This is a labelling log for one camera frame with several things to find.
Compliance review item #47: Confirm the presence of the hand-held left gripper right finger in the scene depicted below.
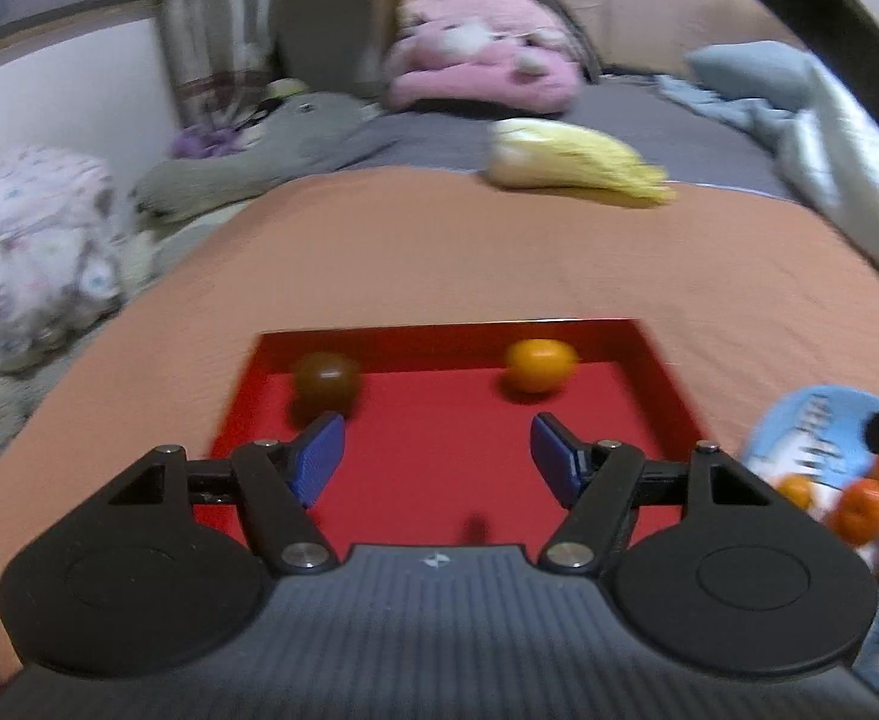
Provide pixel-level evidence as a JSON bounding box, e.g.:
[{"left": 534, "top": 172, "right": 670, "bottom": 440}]
[{"left": 530, "top": 412, "right": 778, "bottom": 575}]

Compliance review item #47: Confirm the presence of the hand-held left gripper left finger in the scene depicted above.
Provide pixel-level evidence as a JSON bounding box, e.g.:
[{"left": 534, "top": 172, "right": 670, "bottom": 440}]
[{"left": 105, "top": 411, "right": 347, "bottom": 577}]

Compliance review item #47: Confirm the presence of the brown round fruit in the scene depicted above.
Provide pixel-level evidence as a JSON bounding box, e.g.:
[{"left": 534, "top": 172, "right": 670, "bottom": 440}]
[{"left": 293, "top": 351, "right": 364, "bottom": 415}]

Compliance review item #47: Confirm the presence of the blue patterned plate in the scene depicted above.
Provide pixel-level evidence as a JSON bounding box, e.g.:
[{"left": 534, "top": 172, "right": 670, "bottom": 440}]
[{"left": 739, "top": 385, "right": 879, "bottom": 692}]

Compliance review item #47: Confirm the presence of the orange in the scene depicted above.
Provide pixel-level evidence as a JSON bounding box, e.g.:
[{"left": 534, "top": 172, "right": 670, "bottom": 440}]
[{"left": 503, "top": 339, "right": 580, "bottom": 394}]

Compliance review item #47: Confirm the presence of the red tray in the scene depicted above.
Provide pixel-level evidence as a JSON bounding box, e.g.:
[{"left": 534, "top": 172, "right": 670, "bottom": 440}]
[{"left": 191, "top": 319, "right": 706, "bottom": 550}]

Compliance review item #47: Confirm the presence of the napa cabbage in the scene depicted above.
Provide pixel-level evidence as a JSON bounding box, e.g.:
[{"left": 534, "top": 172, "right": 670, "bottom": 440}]
[{"left": 482, "top": 118, "right": 676, "bottom": 207}]

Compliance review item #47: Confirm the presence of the grey plush toy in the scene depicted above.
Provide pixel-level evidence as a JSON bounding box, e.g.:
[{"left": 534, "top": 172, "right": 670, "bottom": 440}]
[{"left": 135, "top": 90, "right": 389, "bottom": 223}]

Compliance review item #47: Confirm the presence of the light blue quilt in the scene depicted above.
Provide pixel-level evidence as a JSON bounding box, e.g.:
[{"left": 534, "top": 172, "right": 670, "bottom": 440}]
[{"left": 660, "top": 41, "right": 879, "bottom": 310}]

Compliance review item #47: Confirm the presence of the purple cloth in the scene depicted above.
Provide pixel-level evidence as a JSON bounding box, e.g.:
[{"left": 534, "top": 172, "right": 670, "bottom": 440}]
[{"left": 169, "top": 124, "right": 264, "bottom": 160}]

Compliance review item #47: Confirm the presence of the grey bed sheet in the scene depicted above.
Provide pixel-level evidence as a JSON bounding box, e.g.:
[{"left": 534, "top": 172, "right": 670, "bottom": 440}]
[{"left": 334, "top": 76, "right": 811, "bottom": 203}]

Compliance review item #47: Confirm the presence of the floral pillow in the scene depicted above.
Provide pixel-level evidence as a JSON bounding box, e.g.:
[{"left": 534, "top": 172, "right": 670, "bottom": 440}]
[{"left": 0, "top": 146, "right": 131, "bottom": 374}]

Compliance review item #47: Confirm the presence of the pink plush toy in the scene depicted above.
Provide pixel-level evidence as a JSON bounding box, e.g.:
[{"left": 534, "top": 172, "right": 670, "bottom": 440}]
[{"left": 380, "top": 11, "right": 584, "bottom": 115}]

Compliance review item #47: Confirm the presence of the patterned curtain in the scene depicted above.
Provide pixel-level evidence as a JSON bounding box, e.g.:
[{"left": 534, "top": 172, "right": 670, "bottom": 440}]
[{"left": 150, "top": 0, "right": 281, "bottom": 130}]

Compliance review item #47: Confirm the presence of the pink fleece blanket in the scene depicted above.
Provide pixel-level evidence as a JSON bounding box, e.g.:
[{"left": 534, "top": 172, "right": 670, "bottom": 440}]
[{"left": 400, "top": 0, "right": 560, "bottom": 42}]

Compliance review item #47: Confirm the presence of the beige padded headboard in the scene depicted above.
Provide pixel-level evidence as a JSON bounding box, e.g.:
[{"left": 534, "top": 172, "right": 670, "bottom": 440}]
[{"left": 446, "top": 0, "right": 808, "bottom": 80}]

